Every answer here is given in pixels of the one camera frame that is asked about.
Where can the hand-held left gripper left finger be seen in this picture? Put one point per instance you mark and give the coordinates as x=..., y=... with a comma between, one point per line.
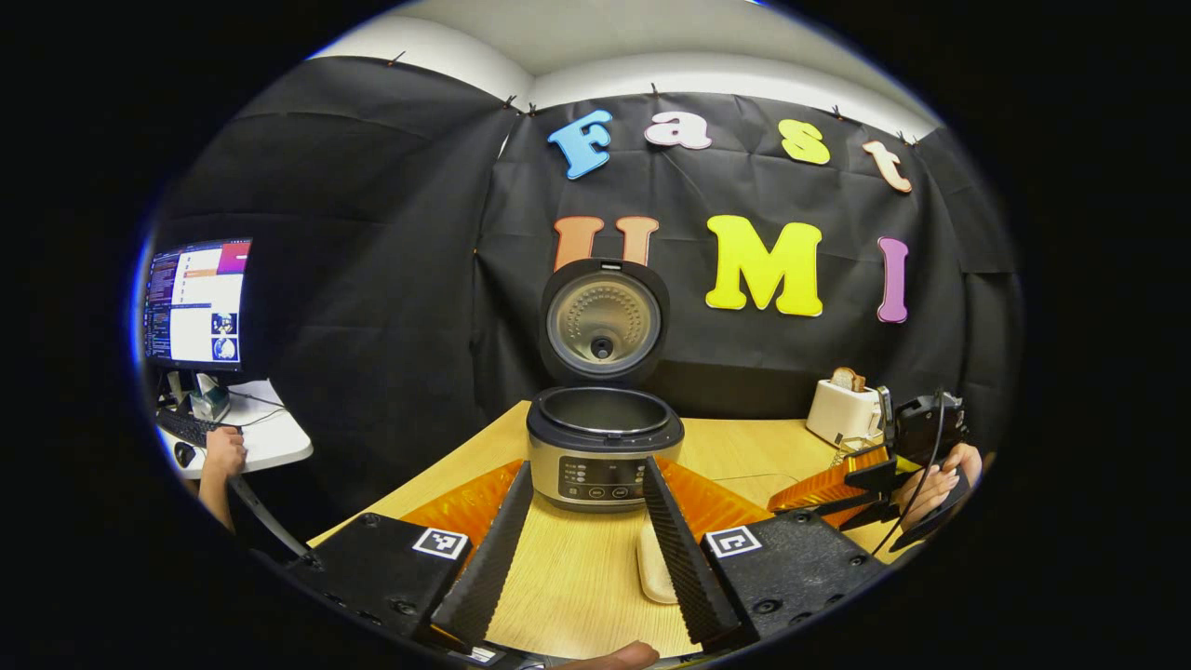
x=493, y=568

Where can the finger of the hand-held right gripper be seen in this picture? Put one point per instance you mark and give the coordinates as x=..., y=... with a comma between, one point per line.
x=819, y=489

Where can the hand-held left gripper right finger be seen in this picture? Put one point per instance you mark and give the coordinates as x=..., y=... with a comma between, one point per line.
x=684, y=568

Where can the silver black rice cooker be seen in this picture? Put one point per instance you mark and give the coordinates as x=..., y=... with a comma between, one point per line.
x=605, y=447

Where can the white toaster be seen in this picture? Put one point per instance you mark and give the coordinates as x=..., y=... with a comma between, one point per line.
x=842, y=414

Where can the bread slice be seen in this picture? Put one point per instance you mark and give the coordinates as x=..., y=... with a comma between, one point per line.
x=847, y=379

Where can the white side desk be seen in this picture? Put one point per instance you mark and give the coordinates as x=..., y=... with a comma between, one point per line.
x=274, y=437

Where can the black backdrop cloth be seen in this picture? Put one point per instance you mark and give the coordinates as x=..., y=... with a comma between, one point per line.
x=391, y=279

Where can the small desk box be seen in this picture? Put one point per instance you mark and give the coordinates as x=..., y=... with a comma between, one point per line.
x=210, y=400

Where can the computer mouse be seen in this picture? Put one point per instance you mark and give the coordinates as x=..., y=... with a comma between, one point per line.
x=184, y=454

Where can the black keyboard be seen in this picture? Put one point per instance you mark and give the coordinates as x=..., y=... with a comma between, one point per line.
x=186, y=428

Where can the computer monitor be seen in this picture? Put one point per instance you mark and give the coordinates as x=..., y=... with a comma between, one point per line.
x=200, y=302

